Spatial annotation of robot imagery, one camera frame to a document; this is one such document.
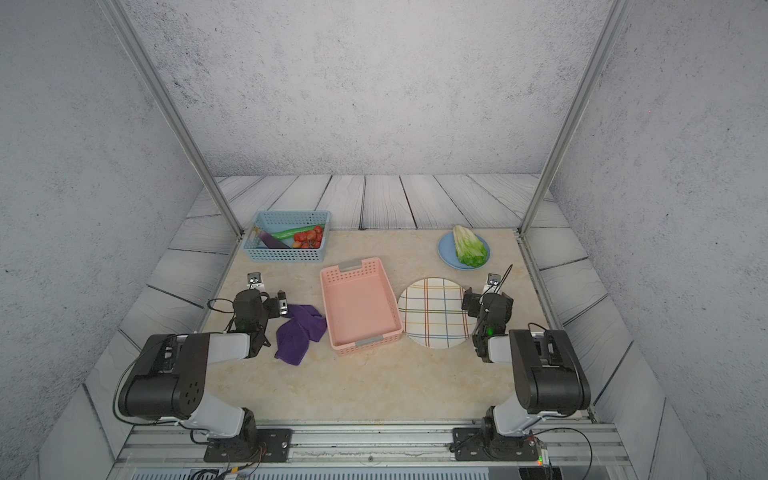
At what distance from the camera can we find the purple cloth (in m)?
0.90

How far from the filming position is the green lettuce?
108 centimetres

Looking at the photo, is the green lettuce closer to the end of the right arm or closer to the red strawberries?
the end of the right arm

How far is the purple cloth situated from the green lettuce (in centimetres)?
53
